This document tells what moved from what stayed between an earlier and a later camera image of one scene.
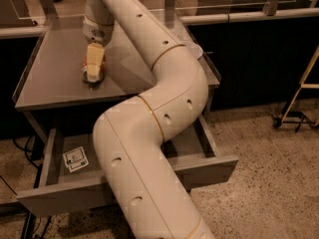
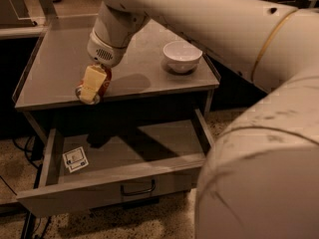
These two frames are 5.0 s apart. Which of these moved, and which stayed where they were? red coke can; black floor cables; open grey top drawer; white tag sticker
Moved: red coke can
Stayed: open grey top drawer; white tag sticker; black floor cables
